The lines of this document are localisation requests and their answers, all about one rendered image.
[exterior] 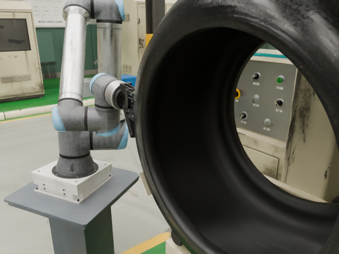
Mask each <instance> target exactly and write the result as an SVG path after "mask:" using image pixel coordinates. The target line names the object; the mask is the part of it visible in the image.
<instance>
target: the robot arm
mask: <svg viewBox="0 0 339 254"><path fill-rule="evenodd" d="M63 19H64V20H65V22H66V25H65V35H64V46H63V58H62V69H61V80H60V91H59V99H58V104H57V106H56V105H55V106H53V107H52V123H53V127H54V129H55V130H56V131H58V139H59V159H58V162H57V165H56V172H57V173H58V174H60V175H63V176H80V175H85V174H88V173H90V172H92V171H93V170H94V168H95V165H94V161H93V159H92V157H91V155H90V150H121V149H125V148H126V147H127V143H128V134H130V137H131V138H135V131H134V118H133V103H134V90H135V87H133V86H132V83H131V82H126V83H125V82H123V81H122V21H125V9H124V2H123V0H68V1H67V2H66V4H65V5H64V8H63ZM90 19H96V24H97V59H98V74H97V75H96V76H94V77H93V78H92V80H91V82H90V91H91V93H92V94H93V95H94V103H95V107H89V106H83V85H84V66H85V46H86V27H87V25H88V24H89V22H90ZM121 110H123V111H124V115H125V116H124V115H123V114H122V113H121ZM125 119H126V120H125Z"/></svg>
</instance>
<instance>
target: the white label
mask: <svg viewBox="0 0 339 254"><path fill-rule="evenodd" d="M138 174H139V176H140V179H141V182H142V184H143V187H144V189H145V192H146V195H147V196H149V195H151V194H152V193H151V191H150V189H149V186H148V184H147V181H146V178H145V175H144V172H140V173H138Z"/></svg>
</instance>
